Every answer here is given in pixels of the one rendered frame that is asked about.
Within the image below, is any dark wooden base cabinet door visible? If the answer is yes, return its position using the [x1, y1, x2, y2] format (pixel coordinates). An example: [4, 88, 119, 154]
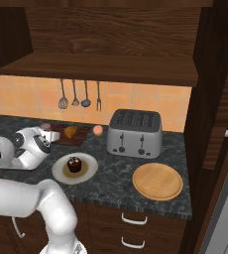
[0, 201, 88, 254]

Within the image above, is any hanging metal ladle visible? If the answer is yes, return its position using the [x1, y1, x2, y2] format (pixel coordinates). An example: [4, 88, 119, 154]
[80, 79, 92, 109]

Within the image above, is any pale pink round pastry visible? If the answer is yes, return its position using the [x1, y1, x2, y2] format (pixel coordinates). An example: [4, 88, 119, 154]
[40, 122, 53, 131]

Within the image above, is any dark wooden wall cabinet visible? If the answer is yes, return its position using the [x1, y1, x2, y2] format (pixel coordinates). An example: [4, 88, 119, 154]
[0, 0, 203, 88]

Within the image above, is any white cabinet door handle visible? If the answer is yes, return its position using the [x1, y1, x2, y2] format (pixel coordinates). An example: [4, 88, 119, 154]
[11, 216, 27, 240]

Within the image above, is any golden brown croissant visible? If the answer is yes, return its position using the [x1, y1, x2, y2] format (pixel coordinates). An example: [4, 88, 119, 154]
[63, 125, 78, 140]

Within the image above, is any silver built-in oven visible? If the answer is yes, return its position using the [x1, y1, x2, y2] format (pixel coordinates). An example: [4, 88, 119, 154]
[198, 138, 228, 254]

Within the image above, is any round light wooden cutting board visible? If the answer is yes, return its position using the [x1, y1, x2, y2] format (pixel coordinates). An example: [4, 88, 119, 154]
[132, 162, 184, 202]

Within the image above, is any hanging metal fork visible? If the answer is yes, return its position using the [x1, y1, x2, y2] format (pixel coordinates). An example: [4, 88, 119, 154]
[95, 80, 103, 113]

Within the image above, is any white round plate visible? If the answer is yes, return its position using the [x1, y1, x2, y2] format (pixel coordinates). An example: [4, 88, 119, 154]
[51, 152, 99, 186]

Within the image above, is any dark wooden tall cabinet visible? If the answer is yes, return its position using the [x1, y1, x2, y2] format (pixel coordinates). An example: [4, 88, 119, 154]
[178, 0, 228, 254]

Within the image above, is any dark wooden rectangular board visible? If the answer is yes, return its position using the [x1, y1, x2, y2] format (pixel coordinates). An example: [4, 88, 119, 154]
[50, 123, 92, 148]

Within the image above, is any dark wooden drawer front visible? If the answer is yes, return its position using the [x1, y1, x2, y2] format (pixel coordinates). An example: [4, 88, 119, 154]
[86, 203, 188, 236]
[86, 227, 185, 254]

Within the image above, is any white drawer handle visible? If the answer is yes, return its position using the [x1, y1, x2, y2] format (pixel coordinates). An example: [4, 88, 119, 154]
[120, 211, 149, 226]
[120, 236, 147, 250]

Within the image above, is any silver four-slot toaster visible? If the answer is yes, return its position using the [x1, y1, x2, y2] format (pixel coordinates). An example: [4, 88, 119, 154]
[106, 108, 164, 160]

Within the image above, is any chocolate cupcake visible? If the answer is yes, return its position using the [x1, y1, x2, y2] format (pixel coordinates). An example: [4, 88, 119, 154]
[66, 156, 83, 174]

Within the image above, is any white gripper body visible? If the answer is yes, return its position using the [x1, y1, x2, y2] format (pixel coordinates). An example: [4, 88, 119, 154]
[42, 129, 61, 144]

